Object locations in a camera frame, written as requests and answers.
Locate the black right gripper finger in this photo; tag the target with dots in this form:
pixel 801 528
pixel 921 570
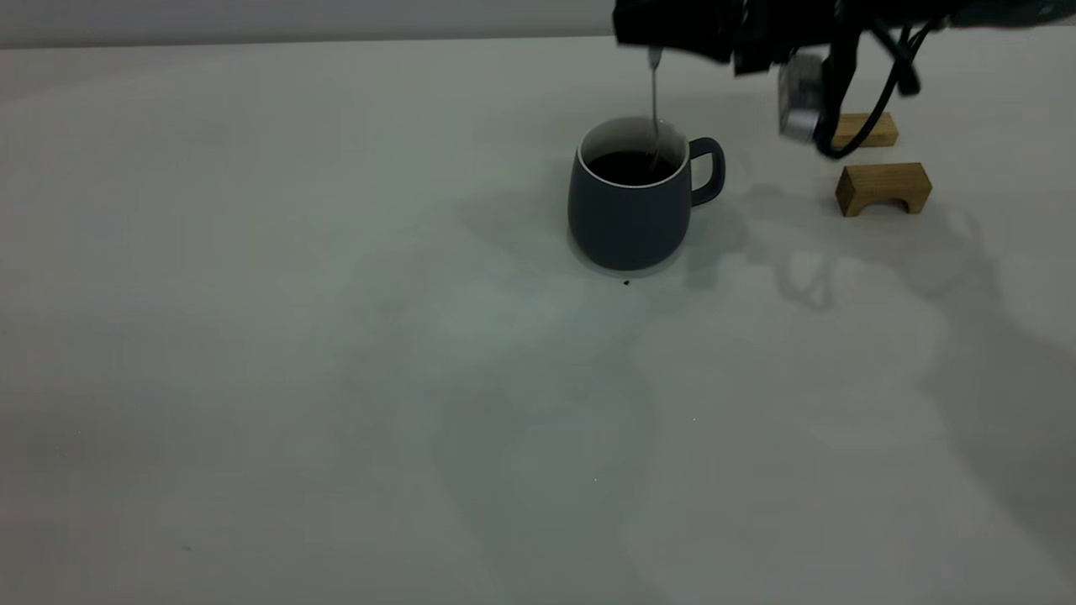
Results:
pixel 672 13
pixel 681 44

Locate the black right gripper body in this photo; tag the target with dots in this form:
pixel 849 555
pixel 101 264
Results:
pixel 782 29

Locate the dark grey ceramic mug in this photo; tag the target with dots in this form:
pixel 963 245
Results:
pixel 626 227

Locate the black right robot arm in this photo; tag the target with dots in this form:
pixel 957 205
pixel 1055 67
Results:
pixel 967 10

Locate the flat wooden block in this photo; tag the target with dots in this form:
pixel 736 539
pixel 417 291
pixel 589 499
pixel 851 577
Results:
pixel 874 130

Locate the arched wooden block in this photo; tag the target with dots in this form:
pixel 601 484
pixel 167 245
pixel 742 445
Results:
pixel 866 186

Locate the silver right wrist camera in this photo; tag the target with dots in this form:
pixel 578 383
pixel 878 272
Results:
pixel 800 97

